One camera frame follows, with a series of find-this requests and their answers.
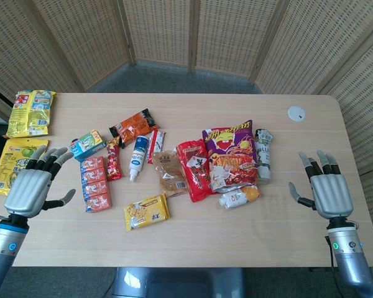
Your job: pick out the yellow cracker packet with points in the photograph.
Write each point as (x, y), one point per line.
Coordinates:
(146, 212)

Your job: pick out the green blue small box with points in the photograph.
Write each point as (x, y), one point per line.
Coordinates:
(87, 145)

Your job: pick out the woven wooden folding screen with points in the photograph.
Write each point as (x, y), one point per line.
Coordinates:
(161, 31)

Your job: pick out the red white sachet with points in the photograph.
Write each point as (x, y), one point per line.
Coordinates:
(156, 144)

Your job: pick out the orange black snack packet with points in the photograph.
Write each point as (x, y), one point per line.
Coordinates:
(133, 125)

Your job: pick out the red wafer pack strip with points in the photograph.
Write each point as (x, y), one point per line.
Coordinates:
(94, 184)

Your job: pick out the purple red chips bag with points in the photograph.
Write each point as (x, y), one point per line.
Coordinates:
(231, 152)

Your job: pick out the red slim snack packet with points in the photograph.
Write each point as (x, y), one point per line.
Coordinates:
(114, 161)

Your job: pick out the yellow bag green fruit print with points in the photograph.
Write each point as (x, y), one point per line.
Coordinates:
(12, 161)

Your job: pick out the white blue squeeze tube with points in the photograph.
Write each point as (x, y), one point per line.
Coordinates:
(138, 155)

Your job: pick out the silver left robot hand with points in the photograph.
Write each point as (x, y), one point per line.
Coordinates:
(26, 189)

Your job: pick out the yellow snack bag colourful print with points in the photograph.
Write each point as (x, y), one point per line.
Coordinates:
(29, 115)

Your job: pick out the red snack bag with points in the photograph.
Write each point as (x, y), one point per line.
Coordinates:
(194, 170)

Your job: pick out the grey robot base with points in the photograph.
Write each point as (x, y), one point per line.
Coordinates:
(177, 284)

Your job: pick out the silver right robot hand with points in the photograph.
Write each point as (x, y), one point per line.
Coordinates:
(331, 192)

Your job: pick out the brown snack pouch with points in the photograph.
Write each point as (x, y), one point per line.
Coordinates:
(168, 174)

